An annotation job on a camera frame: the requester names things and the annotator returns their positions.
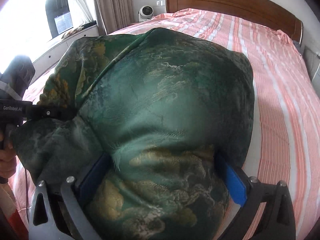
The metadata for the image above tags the green landscape-print padded jacket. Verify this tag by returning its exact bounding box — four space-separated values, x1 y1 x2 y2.
11 28 254 239

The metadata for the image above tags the person's left hand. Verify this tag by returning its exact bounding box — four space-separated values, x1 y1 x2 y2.
0 141 17 179

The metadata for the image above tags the white window bench cabinet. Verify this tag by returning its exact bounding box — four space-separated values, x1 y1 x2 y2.
31 24 99 83

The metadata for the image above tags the pink striped bed sheet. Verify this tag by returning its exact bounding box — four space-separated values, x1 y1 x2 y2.
7 8 320 240

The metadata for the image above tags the beige curtain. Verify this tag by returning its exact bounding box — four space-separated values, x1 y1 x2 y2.
94 0 134 34

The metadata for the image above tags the white round desk fan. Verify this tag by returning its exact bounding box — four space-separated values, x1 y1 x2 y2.
138 5 154 22

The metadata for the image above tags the white bedside drawer cabinet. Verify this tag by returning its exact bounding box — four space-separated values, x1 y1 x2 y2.
303 46 320 96

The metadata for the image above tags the brown wooden headboard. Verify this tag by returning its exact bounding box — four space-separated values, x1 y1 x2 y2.
165 0 303 44

